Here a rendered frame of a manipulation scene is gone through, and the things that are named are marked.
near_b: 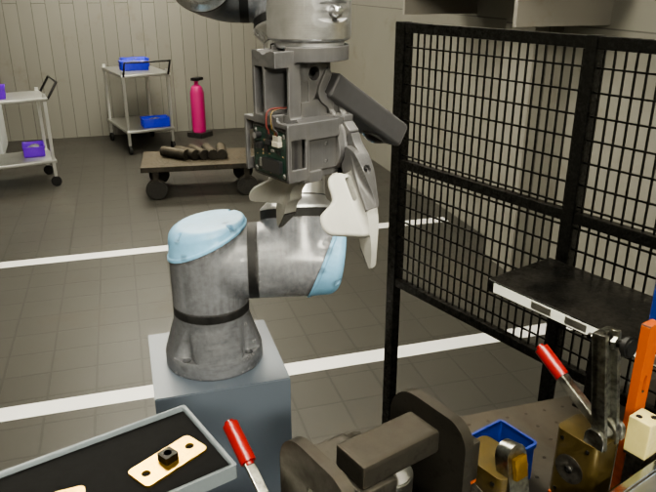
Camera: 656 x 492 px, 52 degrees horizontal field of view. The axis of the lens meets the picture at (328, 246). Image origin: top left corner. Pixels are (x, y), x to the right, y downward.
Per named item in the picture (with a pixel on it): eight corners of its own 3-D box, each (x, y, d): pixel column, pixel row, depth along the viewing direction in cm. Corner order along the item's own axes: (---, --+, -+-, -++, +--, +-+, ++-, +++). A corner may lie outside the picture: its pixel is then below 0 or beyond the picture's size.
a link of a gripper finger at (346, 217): (331, 281, 61) (294, 187, 62) (380, 265, 64) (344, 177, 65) (349, 271, 58) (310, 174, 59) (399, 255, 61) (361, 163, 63)
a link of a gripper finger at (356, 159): (346, 223, 64) (312, 141, 65) (360, 219, 65) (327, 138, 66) (373, 205, 60) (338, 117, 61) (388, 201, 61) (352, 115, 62)
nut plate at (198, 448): (147, 489, 71) (146, 480, 70) (126, 473, 73) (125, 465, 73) (208, 449, 77) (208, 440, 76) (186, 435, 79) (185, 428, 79)
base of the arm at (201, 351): (163, 339, 113) (157, 285, 109) (252, 326, 117) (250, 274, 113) (170, 388, 99) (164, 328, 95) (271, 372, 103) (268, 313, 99)
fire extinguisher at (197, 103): (211, 133, 790) (207, 75, 766) (214, 138, 763) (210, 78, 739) (185, 134, 782) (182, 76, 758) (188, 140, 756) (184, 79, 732)
